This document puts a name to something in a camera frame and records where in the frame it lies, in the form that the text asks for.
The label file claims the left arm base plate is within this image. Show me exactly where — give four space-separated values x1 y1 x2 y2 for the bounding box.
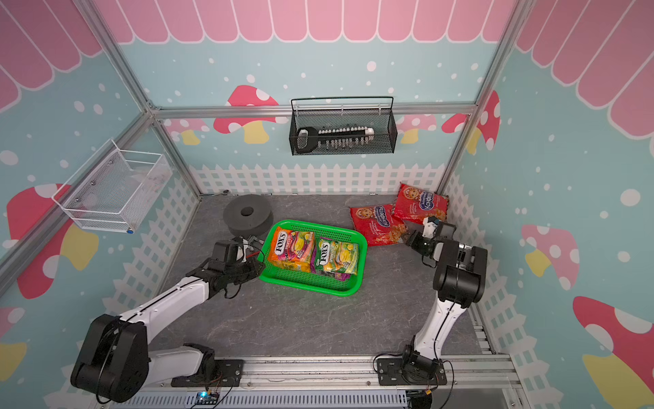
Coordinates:
170 360 245 388

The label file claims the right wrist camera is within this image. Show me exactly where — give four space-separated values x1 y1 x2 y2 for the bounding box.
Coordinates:
422 216 441 240

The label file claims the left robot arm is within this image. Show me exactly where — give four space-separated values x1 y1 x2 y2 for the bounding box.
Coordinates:
70 236 265 405

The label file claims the orange Fox's candy bag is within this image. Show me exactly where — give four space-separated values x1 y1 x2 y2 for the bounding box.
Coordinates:
267 228 316 273

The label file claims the white wire wall basket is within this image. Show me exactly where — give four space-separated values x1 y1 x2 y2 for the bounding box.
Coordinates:
51 140 173 234

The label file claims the small green circuit board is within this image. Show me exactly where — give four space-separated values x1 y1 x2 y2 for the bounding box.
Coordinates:
193 391 220 406

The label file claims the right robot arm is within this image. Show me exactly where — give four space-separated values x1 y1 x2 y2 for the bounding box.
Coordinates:
402 216 488 383

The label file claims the green plastic basket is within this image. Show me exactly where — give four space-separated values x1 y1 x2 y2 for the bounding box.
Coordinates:
257 220 368 298

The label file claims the red candy bag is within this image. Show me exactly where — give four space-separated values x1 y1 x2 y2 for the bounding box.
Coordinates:
393 183 449 224
350 204 407 246

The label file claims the black socket bit holder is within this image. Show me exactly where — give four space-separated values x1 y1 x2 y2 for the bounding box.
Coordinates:
295 127 375 153

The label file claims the black wire wall basket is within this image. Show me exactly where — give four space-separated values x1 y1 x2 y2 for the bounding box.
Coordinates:
289 96 398 156

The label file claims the purple Lot 100 candy bag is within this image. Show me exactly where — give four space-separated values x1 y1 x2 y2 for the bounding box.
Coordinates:
310 239 354 282

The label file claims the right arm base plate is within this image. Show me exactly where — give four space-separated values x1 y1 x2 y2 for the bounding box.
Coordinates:
373 356 448 388

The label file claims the green Fox's candy bag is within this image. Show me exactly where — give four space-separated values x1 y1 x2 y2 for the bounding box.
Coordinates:
312 237 361 277

